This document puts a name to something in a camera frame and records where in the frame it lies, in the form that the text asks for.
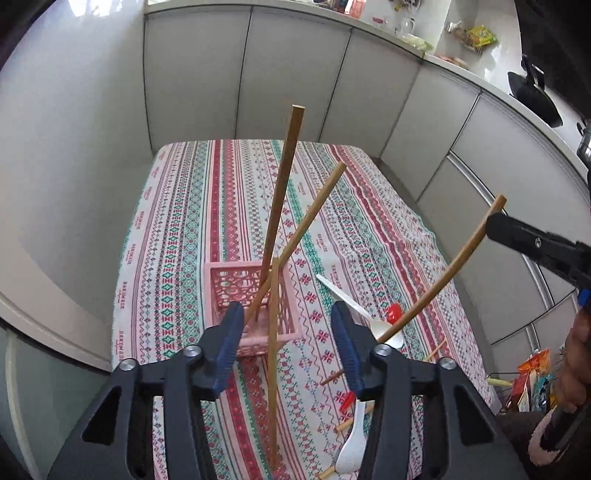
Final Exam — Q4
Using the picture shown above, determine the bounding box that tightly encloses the black wok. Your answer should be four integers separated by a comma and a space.
507, 54, 563, 128

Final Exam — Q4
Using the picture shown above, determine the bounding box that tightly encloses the white rice paddle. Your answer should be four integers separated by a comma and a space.
335, 400, 367, 474

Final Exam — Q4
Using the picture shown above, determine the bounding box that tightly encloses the wooden chopstick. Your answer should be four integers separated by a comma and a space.
423, 339, 447, 362
320, 370, 343, 386
260, 105, 305, 285
245, 162, 346, 325
267, 258, 280, 471
378, 195, 507, 343

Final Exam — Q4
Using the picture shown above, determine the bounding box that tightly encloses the red plastic spoon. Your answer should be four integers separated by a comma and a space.
386, 302, 404, 325

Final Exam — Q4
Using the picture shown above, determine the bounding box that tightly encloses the glass jar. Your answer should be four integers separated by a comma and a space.
396, 17, 416, 40

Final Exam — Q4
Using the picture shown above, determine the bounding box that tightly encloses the white plastic soup spoon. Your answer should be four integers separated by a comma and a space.
315, 274, 405, 351

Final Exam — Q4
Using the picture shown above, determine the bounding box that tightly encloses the patterned woven tablecloth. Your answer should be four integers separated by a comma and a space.
111, 138, 502, 480

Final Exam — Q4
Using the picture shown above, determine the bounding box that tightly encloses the pink lattice utensil basket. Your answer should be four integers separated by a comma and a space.
204, 261, 301, 357

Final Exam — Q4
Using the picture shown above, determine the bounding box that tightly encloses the person's right hand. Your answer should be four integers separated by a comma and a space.
555, 309, 591, 413

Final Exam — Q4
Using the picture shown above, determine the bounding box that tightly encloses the orange snack bag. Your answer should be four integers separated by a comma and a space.
506, 349, 555, 413

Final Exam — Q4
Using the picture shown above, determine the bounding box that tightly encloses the yellow snack packet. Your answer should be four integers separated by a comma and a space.
467, 25, 497, 50

